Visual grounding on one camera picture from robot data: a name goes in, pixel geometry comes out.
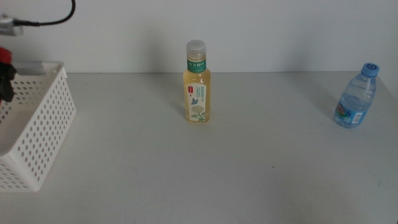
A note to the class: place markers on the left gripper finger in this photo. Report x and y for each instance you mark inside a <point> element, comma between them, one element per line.
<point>6,81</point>

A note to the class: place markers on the red cola can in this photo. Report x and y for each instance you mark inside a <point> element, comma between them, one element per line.
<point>4,56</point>

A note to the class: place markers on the yellow tea bottle green label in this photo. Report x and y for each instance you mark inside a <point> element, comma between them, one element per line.
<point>197,93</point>

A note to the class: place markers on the clear water bottle blue cap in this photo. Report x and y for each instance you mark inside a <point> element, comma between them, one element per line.
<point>354,102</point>

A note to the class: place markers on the white perforated plastic basket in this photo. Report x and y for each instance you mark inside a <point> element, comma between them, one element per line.
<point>72,107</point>

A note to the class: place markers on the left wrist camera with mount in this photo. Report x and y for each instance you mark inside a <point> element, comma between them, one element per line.
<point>9,26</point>

